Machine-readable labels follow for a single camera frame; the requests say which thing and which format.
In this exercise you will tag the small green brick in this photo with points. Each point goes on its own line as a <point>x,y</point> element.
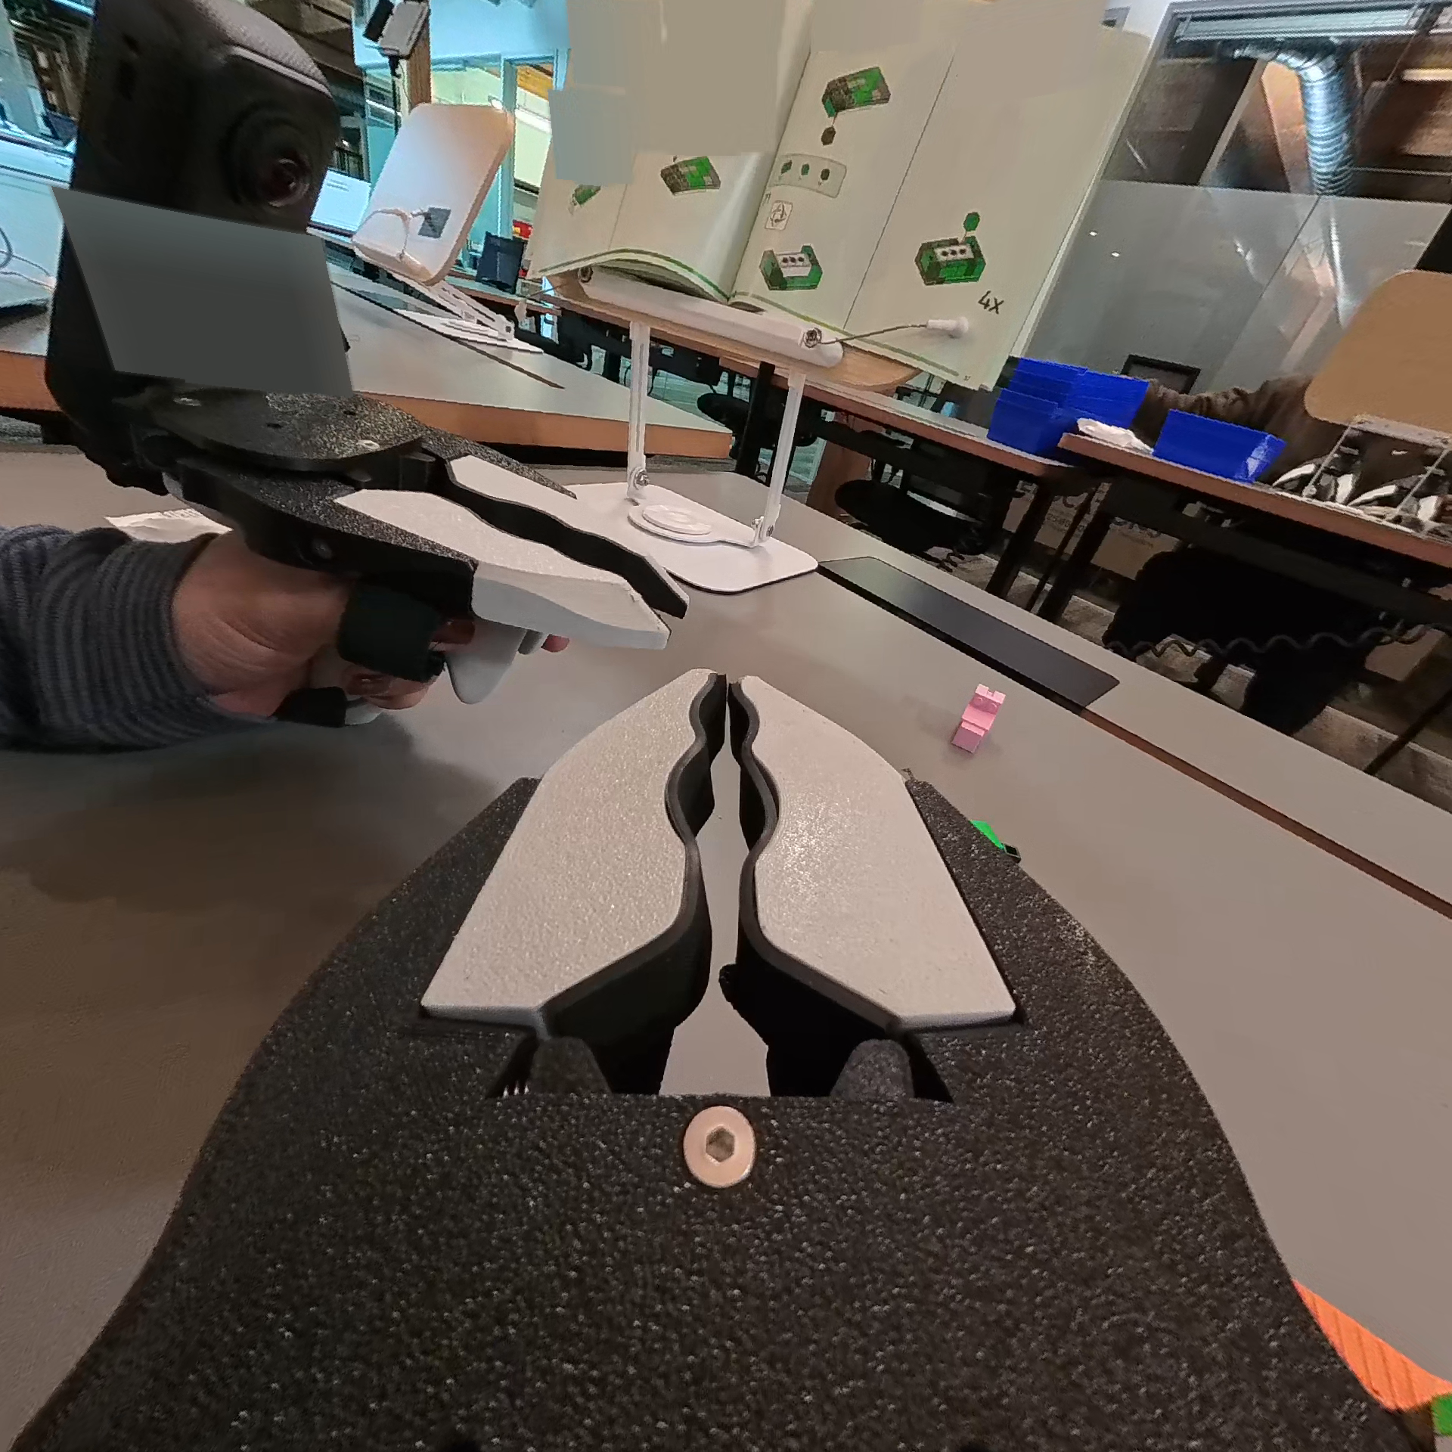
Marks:
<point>988,832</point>

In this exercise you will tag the instruction booklet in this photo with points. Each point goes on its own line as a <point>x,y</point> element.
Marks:
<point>885,203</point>

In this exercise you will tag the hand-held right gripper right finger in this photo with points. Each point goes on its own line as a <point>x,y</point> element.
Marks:
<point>863,884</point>

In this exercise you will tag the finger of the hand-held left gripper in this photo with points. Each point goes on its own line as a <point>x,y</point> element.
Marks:
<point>510,482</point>
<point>510,567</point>

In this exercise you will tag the book stand with black sticker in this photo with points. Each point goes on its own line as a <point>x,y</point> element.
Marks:
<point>431,169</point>

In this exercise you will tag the orange flat object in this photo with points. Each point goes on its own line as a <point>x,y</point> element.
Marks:
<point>1373,1360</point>

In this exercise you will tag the grey desk with wooden edge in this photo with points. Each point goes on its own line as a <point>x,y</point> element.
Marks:
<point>454,374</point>

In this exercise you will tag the white tissue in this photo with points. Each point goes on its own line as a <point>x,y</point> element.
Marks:
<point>1106,430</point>

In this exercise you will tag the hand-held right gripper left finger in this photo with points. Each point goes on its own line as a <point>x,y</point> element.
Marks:
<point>578,872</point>

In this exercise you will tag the blue plastic bin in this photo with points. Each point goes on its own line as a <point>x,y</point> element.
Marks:
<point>1078,384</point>
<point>1213,448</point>
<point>1026,424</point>

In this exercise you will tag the white book stand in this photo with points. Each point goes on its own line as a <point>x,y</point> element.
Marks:
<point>737,567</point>

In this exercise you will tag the person's left forearm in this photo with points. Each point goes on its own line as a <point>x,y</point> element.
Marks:
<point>80,635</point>

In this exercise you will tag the person's left hand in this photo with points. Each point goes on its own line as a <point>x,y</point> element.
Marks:
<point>249,623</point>

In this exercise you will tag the ceiling mounted black device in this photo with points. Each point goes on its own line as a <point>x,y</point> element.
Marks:
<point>399,28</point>

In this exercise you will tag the silver ventilation duct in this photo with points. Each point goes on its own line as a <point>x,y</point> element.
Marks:
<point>1339,123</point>

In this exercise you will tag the pink brick pig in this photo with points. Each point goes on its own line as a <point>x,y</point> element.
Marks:
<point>976,719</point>

